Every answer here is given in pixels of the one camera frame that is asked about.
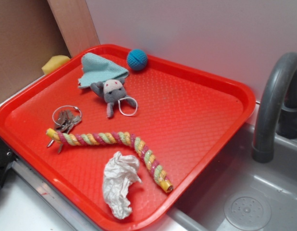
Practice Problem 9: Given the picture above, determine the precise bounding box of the gray toy sink basin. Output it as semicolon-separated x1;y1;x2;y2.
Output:
168;124;297;231

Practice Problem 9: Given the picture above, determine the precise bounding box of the multicolour twisted rope toy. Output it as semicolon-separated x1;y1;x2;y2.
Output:
46;128;174;193

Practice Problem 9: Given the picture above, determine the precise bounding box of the gray plush animal toy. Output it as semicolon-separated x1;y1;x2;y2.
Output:
90;77;138;118

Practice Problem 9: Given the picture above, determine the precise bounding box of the wooden board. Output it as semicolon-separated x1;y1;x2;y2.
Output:
48;0;100;57

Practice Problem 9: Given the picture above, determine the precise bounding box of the black object at left edge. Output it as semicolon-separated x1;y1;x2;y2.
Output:
0;138;15;190

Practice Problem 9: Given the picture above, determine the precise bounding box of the bunch of metal keys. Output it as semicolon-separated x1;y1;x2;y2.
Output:
46;105;83;154

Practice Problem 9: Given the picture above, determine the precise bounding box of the gray toy faucet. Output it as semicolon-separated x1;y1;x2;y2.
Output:
252;52;297;163

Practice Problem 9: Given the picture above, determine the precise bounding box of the crumpled white paper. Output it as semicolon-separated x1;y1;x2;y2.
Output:
102;152;142;219

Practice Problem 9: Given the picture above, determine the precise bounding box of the light blue cloth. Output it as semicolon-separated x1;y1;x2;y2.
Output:
78;52;129;89

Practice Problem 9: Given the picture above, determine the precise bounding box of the yellow sponge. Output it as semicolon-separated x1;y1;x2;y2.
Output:
42;55;70;75

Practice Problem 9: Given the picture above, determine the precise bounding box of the red plastic tray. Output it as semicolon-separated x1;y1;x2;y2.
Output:
0;54;255;231

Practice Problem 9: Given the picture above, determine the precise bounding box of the blue textured ball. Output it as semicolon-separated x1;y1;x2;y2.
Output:
126;49;148;71

